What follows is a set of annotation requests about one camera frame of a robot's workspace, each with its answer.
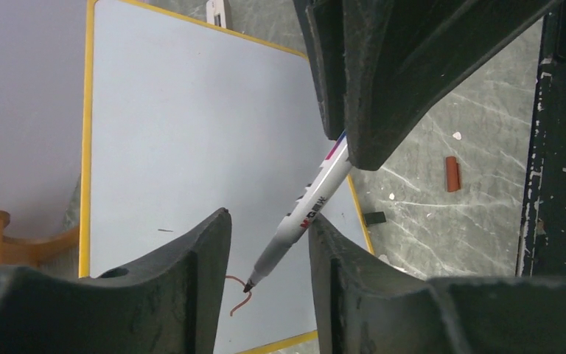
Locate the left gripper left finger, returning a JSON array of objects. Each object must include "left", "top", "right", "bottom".
[{"left": 0, "top": 208, "right": 231, "bottom": 353}]

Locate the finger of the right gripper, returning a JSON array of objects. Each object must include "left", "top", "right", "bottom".
[
  {"left": 343, "top": 1, "right": 553, "bottom": 170},
  {"left": 293, "top": 0, "right": 346, "bottom": 140}
]

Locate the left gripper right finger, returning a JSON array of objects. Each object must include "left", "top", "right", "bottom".
[{"left": 308, "top": 216, "right": 566, "bottom": 353}]

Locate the brown marker cap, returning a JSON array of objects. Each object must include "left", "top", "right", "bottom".
[{"left": 445, "top": 156, "right": 461, "bottom": 192}]

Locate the white brown whiteboard marker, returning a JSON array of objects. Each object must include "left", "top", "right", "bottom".
[{"left": 243, "top": 132, "right": 352, "bottom": 293}]

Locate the yellow framed whiteboard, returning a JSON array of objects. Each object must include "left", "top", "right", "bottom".
[{"left": 78, "top": 0, "right": 376, "bottom": 354}]

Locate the white whiteboard eraser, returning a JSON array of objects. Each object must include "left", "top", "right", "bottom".
[{"left": 206, "top": 0, "right": 231, "bottom": 29}]

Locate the wooden shelf rack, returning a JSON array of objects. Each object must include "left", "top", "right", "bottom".
[{"left": 0, "top": 210, "right": 80, "bottom": 268}]

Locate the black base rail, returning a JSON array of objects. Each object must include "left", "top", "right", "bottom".
[{"left": 516, "top": 1, "right": 566, "bottom": 277}]

